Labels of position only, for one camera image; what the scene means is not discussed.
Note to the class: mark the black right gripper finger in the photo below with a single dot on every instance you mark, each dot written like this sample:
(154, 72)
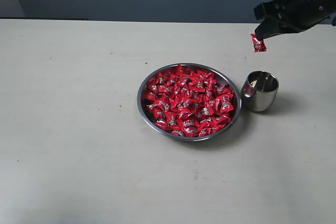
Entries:
(268, 28)
(266, 10)

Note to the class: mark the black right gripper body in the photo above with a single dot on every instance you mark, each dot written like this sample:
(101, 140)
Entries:
(296, 16)

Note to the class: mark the red candy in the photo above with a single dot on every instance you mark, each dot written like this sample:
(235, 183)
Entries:
(223, 103)
(183, 71)
(188, 127)
(162, 103)
(259, 45)

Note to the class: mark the stainless steel cup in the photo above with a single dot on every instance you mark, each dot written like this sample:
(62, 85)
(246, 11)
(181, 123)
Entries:
(259, 91)

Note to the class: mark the round steel bowl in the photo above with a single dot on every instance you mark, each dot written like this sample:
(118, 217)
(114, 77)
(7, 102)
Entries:
(190, 98)

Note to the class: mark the red wrapped candy top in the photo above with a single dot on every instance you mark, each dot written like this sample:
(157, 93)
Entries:
(183, 71)

